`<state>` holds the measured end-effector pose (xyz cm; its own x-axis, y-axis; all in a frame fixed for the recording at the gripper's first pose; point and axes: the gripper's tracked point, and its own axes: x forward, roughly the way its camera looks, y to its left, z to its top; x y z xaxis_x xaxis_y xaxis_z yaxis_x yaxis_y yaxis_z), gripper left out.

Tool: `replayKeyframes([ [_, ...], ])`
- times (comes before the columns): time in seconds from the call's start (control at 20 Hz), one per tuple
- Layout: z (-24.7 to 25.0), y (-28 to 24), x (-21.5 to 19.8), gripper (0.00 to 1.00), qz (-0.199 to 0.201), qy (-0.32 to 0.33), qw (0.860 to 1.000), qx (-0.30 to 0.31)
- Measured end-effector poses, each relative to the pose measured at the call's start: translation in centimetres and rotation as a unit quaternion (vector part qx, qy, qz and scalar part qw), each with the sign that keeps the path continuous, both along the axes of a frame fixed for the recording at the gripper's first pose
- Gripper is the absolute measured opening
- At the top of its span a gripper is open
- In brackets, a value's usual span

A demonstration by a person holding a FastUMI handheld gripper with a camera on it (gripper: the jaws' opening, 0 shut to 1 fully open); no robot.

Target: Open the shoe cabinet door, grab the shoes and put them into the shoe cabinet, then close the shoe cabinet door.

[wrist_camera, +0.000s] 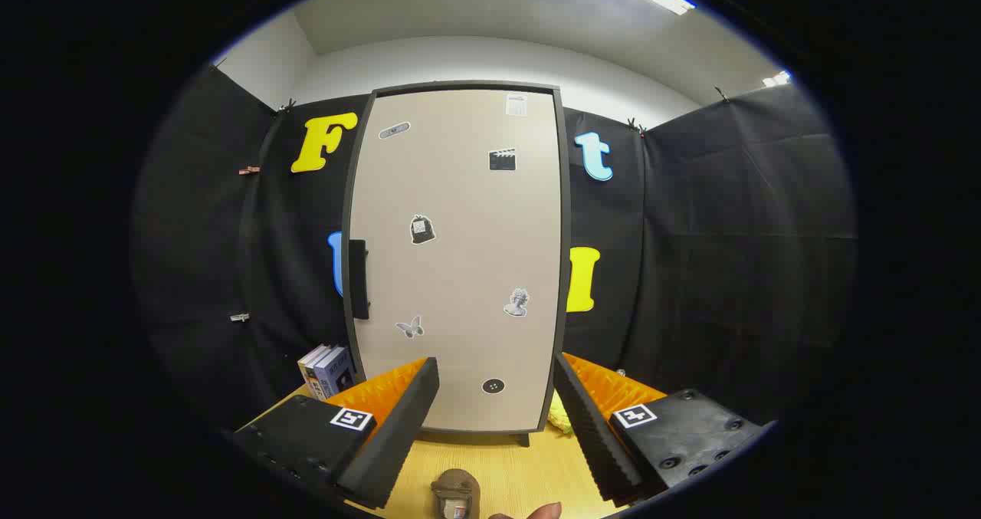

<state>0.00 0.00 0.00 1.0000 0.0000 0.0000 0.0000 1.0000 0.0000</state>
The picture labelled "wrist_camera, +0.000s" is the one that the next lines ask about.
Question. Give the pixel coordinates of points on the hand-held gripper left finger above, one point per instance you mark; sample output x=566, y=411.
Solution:
x=398, y=435

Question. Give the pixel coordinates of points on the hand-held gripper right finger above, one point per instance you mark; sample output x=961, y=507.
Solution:
x=594, y=435

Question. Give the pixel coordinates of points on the brown fuzzy shoe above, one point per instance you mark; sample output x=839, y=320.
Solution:
x=456, y=484

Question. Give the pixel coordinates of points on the grey shoe cabinet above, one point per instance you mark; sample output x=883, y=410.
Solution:
x=567, y=274

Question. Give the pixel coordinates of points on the yellow plush toy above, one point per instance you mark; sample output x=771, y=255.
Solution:
x=559, y=419

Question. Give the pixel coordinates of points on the blue book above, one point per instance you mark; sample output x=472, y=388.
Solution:
x=336, y=372

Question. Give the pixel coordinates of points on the black backdrop cloth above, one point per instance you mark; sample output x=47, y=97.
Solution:
x=728, y=235

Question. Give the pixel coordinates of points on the small ceiling light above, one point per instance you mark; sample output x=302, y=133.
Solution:
x=775, y=79

